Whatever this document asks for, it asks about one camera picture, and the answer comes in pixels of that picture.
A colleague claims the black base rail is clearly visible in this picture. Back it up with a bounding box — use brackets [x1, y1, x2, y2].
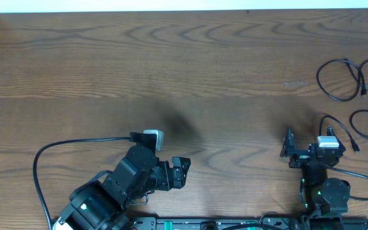
[126, 216, 368, 230]

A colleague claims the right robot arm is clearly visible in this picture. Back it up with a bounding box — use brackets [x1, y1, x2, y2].
[280, 128, 351, 229]

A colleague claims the short black USB cable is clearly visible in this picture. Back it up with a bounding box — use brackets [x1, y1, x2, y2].
[318, 114, 361, 153]

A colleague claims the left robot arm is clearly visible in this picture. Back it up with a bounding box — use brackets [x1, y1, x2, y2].
[52, 144, 191, 230]

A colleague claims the left camera cable black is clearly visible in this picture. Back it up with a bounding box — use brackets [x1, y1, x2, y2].
[33, 136, 131, 229]

